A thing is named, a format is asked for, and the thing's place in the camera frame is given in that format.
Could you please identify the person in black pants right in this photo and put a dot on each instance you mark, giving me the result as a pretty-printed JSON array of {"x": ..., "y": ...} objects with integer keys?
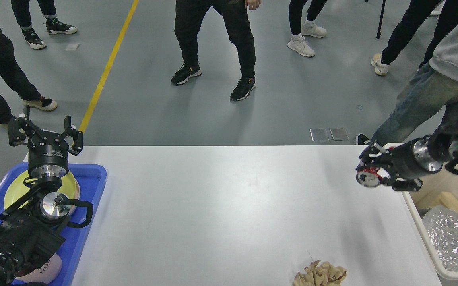
[{"x": 415, "y": 15}]

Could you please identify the blue plastic tray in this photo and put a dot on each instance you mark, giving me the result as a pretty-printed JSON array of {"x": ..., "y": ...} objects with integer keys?
[{"x": 91, "y": 178}]

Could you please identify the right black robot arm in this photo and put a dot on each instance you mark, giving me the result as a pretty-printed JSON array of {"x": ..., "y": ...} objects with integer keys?
[{"x": 443, "y": 143}]

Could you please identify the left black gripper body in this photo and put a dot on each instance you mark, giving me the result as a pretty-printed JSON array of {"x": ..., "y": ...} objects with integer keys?
[{"x": 48, "y": 160}]

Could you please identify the pink mug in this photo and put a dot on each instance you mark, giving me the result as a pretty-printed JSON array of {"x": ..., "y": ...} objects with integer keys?
[{"x": 47, "y": 273}]

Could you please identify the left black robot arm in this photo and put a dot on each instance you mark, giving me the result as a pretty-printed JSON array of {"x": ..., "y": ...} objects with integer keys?
[{"x": 30, "y": 228}]

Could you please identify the beige plastic bin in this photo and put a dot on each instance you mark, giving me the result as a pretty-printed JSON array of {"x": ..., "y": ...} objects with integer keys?
[{"x": 432, "y": 186}]

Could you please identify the foil sheet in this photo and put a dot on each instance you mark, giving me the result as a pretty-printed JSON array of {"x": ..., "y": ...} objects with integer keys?
[{"x": 451, "y": 236}]

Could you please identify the person in white sneakers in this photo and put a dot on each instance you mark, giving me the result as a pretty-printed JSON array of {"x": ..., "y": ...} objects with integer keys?
[{"x": 307, "y": 28}]

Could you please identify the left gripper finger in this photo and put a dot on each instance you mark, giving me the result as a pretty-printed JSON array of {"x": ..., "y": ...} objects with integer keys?
[
  {"x": 77, "y": 138},
  {"x": 21, "y": 130}
]

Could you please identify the brown paper bag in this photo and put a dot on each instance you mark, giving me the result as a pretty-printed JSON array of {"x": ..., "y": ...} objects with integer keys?
[{"x": 443, "y": 200}]

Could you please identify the yellow plate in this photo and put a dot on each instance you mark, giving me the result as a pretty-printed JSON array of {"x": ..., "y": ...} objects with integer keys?
[{"x": 21, "y": 185}]

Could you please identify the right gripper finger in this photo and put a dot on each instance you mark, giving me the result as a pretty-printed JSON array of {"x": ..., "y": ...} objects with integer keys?
[
  {"x": 375, "y": 157},
  {"x": 401, "y": 184}
]

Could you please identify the crushed red can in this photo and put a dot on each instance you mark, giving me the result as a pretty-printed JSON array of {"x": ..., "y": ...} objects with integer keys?
[{"x": 372, "y": 179}]

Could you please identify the brown paper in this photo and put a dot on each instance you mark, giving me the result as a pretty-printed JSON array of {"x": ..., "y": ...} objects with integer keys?
[{"x": 319, "y": 273}]

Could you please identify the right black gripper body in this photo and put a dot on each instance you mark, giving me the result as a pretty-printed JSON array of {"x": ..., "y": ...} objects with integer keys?
[{"x": 413, "y": 160}]

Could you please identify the metal floor plate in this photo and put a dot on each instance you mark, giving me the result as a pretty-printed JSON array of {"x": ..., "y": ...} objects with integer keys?
[
  {"x": 339, "y": 134},
  {"x": 319, "y": 134}
]

